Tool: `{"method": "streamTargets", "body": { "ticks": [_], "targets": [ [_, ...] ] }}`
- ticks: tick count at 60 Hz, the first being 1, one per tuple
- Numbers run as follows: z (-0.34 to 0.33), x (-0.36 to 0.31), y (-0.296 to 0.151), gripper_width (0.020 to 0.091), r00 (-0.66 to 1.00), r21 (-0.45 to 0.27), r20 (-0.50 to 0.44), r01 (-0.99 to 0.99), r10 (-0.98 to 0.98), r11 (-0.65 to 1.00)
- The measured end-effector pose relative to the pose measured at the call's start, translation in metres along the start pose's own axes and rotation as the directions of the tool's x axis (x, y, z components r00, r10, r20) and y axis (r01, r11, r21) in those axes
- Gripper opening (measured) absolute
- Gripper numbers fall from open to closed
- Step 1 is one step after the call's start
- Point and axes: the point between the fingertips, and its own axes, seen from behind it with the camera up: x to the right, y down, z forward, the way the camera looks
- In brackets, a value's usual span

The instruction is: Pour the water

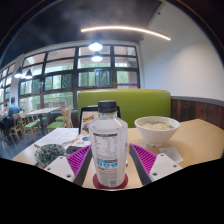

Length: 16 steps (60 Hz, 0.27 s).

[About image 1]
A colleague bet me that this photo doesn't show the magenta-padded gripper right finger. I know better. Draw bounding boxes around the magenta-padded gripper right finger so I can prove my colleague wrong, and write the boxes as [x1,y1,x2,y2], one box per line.
[128,143,184,186]

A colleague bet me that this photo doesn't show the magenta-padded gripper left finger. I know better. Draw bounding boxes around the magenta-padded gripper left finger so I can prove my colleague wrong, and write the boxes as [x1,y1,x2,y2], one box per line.
[43,144,94,187]

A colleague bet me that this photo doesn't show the clear plastic water bottle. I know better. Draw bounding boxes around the clear plastic water bottle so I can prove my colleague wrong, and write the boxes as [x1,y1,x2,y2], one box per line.
[88,100,129,189]

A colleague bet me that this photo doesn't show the white ceramic bowl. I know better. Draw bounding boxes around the white ceramic bowl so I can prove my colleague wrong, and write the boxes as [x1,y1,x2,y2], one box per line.
[134,115,181,148]

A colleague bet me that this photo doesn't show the flat round red coaster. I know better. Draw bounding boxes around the flat round red coaster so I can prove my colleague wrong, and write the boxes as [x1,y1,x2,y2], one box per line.
[92,172,129,190]

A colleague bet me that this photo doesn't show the wooden chairs with green seats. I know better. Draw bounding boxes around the wooden chairs with green seats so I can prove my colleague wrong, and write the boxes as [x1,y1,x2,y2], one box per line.
[0,106,74,144]

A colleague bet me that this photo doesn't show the black framed picture stand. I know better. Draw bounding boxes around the black framed picture stand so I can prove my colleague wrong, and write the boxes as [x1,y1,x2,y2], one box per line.
[77,105,122,136]

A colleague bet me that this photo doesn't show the wooden dining table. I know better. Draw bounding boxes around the wooden dining table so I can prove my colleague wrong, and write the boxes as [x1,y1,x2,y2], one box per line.
[25,106,61,134]

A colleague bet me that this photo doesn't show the green upholstered bench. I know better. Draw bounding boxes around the green upholstered bench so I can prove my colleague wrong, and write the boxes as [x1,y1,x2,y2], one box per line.
[77,88,172,129]

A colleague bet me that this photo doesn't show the person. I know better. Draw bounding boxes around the person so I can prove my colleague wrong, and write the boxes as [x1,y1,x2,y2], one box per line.
[0,103,8,124]
[3,96,21,134]

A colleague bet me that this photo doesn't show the hanging pendant lamps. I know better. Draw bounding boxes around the hanging pendant lamps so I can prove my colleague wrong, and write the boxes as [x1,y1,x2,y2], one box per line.
[13,39,104,80]

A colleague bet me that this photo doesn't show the long curved ceiling light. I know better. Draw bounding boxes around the long curved ceiling light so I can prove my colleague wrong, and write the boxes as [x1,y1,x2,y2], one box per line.
[80,25,172,42]

